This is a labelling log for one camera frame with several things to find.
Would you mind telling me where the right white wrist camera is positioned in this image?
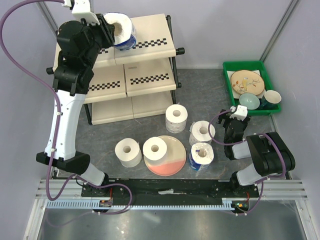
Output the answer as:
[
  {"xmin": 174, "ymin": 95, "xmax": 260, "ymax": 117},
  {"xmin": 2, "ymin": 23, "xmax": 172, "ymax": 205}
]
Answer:
[{"xmin": 229, "ymin": 105, "xmax": 248, "ymax": 121}]

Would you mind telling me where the beige and pink plate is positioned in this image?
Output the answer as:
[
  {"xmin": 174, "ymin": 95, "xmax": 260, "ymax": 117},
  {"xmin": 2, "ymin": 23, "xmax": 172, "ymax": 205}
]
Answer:
[{"xmin": 144, "ymin": 135, "xmax": 187, "ymax": 177}]

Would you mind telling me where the purple cable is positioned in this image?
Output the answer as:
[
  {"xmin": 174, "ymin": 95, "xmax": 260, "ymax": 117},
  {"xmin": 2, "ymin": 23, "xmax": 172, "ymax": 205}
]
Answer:
[
  {"xmin": 207, "ymin": 110, "xmax": 248, "ymax": 146},
  {"xmin": 0, "ymin": 0, "xmax": 133, "ymax": 227}
]

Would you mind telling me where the white roll with dotted print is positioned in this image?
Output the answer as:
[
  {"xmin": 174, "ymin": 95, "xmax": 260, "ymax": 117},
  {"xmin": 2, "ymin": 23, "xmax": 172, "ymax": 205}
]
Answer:
[{"xmin": 165, "ymin": 104, "xmax": 188, "ymax": 134}]

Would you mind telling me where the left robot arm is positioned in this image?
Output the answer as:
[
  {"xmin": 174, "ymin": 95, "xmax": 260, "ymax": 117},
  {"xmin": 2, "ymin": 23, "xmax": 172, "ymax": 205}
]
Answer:
[{"xmin": 36, "ymin": 13, "xmax": 115, "ymax": 197}]

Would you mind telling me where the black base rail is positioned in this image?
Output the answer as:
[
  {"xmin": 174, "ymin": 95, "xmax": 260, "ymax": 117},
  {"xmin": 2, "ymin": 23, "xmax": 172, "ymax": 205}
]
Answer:
[{"xmin": 81, "ymin": 177, "xmax": 258, "ymax": 207}]

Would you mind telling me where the beige three-tier shelf rack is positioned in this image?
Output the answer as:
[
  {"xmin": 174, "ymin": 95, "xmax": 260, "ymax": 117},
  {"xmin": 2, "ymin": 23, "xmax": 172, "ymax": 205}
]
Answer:
[{"xmin": 46, "ymin": 13, "xmax": 186, "ymax": 126}]

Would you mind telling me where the dark teal mug white inside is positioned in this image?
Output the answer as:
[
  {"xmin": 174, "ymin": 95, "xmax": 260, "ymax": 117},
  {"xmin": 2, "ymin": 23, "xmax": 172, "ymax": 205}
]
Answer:
[{"xmin": 258, "ymin": 90, "xmax": 282, "ymax": 110}]

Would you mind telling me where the light teal ceramic bowl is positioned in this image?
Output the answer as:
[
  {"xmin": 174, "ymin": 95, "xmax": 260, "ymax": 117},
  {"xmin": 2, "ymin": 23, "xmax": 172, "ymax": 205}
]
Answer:
[{"xmin": 238, "ymin": 93, "xmax": 260, "ymax": 110}]

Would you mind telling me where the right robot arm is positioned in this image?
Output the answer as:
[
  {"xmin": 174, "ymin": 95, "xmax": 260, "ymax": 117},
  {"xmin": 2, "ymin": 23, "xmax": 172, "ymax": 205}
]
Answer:
[{"xmin": 213, "ymin": 106, "xmax": 296, "ymax": 197}]

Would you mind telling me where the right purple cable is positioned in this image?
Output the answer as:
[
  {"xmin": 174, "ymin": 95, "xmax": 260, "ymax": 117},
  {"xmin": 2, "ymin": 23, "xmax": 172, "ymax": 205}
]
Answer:
[{"xmin": 207, "ymin": 110, "xmax": 248, "ymax": 146}]

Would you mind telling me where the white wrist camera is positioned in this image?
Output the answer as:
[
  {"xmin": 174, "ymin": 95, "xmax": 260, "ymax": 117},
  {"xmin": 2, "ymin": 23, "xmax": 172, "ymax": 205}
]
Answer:
[
  {"xmin": 62, "ymin": 0, "xmax": 100, "ymax": 25},
  {"xmin": 229, "ymin": 105, "xmax": 248, "ymax": 121}
]

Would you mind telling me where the white roll with pink core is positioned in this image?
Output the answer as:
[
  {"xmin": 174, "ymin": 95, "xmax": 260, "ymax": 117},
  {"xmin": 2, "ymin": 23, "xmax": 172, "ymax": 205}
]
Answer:
[{"xmin": 189, "ymin": 120, "xmax": 212, "ymax": 146}]

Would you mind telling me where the plain white roll on plate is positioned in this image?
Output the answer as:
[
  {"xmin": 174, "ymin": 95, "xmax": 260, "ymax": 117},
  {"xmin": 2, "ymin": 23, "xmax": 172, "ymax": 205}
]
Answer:
[{"xmin": 142, "ymin": 137, "xmax": 168, "ymax": 166}]

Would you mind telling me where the blue paper towel roll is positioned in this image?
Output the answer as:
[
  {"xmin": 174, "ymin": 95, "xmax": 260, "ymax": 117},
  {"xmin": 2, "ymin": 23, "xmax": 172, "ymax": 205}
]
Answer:
[{"xmin": 104, "ymin": 12, "xmax": 137, "ymax": 50}]

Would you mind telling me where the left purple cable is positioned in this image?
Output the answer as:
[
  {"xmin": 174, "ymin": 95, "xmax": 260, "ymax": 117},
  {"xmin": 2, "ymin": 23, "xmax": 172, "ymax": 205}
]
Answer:
[{"xmin": 0, "ymin": 0, "xmax": 133, "ymax": 227}]

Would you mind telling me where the plain white roll on table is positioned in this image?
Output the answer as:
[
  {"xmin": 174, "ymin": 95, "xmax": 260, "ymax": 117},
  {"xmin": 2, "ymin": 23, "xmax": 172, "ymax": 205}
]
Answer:
[{"xmin": 114, "ymin": 138, "xmax": 142, "ymax": 168}]

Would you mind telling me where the beige plate with bird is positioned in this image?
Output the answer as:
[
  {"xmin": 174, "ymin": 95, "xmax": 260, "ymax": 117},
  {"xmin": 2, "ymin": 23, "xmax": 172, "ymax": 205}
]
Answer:
[{"xmin": 230, "ymin": 70, "xmax": 265, "ymax": 96}]

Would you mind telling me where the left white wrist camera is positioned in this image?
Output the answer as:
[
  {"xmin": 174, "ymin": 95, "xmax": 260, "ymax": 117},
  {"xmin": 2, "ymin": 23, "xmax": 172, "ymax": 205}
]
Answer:
[{"xmin": 62, "ymin": 0, "xmax": 100, "ymax": 25}]

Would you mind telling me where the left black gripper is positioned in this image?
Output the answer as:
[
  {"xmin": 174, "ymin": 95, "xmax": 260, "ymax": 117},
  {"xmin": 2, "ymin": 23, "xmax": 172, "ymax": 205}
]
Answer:
[{"xmin": 79, "ymin": 13, "xmax": 116, "ymax": 68}]

